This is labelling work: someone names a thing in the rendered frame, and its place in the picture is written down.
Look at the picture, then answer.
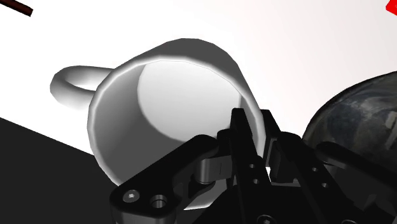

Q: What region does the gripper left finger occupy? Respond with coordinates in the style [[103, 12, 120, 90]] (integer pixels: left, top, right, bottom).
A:
[[109, 107, 270, 224]]

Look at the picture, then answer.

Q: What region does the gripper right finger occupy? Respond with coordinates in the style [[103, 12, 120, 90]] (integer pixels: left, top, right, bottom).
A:
[[260, 109, 397, 224]]

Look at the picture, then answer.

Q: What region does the white mug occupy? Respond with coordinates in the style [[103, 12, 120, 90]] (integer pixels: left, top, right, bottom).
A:
[[50, 38, 267, 211]]

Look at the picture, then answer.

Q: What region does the dark mottled round bowl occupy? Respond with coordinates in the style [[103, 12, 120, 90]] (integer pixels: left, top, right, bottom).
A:
[[301, 71, 397, 174]]

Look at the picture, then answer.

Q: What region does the red object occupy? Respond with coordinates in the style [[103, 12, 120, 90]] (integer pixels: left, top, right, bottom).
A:
[[385, 0, 397, 17]]

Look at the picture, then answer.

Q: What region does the dark brown stick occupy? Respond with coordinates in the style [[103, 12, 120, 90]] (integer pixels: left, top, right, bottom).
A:
[[0, 0, 34, 18]]

